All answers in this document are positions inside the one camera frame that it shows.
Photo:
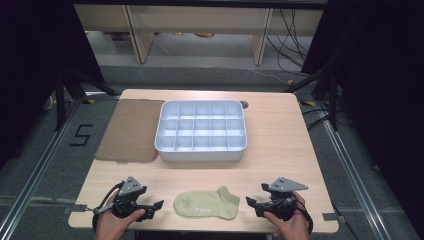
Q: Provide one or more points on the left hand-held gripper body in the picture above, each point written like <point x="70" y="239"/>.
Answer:
<point x="132" y="187"/>

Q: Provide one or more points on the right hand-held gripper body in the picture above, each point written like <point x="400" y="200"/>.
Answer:
<point x="286" y="185"/>

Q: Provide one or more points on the light green ankle sock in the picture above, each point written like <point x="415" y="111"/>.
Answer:
<point x="206" y="205"/>

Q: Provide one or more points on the white divided storage box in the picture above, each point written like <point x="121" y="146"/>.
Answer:
<point x="200" y="153"/>

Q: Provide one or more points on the person's right hand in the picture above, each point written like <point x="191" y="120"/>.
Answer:
<point x="293" y="228"/>

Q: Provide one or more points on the person's left hand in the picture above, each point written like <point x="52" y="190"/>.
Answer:
<point x="111" y="228"/>

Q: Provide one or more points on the grey tape strip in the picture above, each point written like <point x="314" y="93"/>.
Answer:
<point x="333" y="217"/>
<point x="76" y="208"/>

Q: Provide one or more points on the black metal stand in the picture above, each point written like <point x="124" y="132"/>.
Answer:
<point x="333" y="100"/>
<point x="60" y="100"/>

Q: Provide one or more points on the dark curtain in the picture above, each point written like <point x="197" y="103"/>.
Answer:
<point x="26" y="66"/>
<point x="383" y="83"/>

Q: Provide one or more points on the light wooden background desk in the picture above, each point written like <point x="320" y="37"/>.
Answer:
<point x="143" y="40"/>

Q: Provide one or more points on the aluminium floor rail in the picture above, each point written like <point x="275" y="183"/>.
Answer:
<point x="353" y="173"/>
<point x="36" y="173"/>

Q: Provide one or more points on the black metal frame bar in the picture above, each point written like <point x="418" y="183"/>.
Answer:
<point x="200" y="2"/>

